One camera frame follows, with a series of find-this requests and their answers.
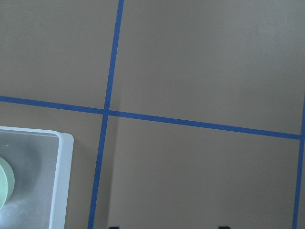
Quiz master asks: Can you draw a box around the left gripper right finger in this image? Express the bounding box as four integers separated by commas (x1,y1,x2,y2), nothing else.
218,225,230,229

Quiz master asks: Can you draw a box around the green plastic bowl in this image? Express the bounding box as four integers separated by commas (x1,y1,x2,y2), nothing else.
0,157,15,209

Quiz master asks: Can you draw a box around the translucent plastic box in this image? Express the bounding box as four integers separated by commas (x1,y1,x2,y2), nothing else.
0,126,74,229

